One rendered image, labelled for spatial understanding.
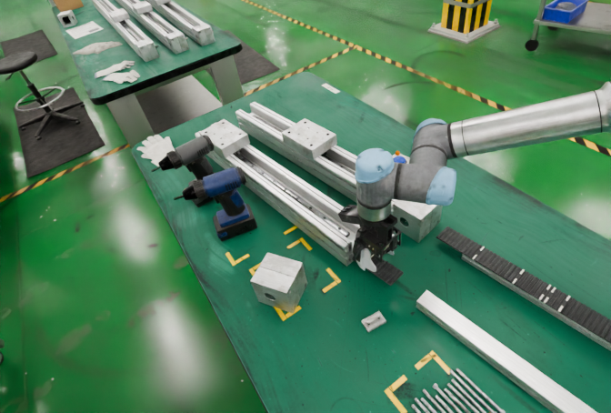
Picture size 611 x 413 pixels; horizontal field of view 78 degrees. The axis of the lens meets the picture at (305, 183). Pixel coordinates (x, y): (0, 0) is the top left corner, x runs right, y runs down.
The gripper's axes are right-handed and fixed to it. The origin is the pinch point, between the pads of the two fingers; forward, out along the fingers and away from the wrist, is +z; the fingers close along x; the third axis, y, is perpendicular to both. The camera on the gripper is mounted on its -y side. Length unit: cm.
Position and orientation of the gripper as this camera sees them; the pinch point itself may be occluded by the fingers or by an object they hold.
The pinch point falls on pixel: (368, 258)
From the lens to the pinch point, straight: 102.1
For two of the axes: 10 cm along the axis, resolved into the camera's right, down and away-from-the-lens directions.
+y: 6.5, 4.4, -6.1
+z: 1.3, 7.3, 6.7
